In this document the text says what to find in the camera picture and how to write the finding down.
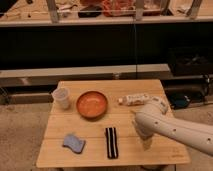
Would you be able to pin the white plastic bottle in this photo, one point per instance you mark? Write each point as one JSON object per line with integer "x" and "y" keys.
{"x": 134, "y": 99}

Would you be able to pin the black object on shelf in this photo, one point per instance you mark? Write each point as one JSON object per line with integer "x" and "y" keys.
{"x": 90, "y": 11}

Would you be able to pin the translucent plastic cup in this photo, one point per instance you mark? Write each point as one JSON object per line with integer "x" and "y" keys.
{"x": 61, "y": 96}

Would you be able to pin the long shelf rail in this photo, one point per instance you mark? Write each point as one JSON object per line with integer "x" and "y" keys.
{"x": 51, "y": 76}

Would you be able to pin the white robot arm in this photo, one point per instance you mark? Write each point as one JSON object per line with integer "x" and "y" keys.
{"x": 152, "y": 118}

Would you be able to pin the blue sponge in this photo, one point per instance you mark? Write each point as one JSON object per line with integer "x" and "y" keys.
{"x": 75, "y": 144}

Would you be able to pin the orange bowl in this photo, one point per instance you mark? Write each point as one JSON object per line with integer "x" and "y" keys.
{"x": 92, "y": 104}

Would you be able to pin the tan gripper block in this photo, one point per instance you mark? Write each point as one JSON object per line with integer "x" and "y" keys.
{"x": 147, "y": 143}

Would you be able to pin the black box on floor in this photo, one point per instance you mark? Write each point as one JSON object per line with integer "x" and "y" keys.
{"x": 185, "y": 61}

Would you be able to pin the red object on shelf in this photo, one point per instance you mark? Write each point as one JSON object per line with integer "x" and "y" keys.
{"x": 115, "y": 8}

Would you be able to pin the wooden folding table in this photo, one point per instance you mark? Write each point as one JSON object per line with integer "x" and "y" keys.
{"x": 53, "y": 154}

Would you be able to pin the black striped eraser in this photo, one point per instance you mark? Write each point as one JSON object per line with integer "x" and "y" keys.
{"x": 111, "y": 140}

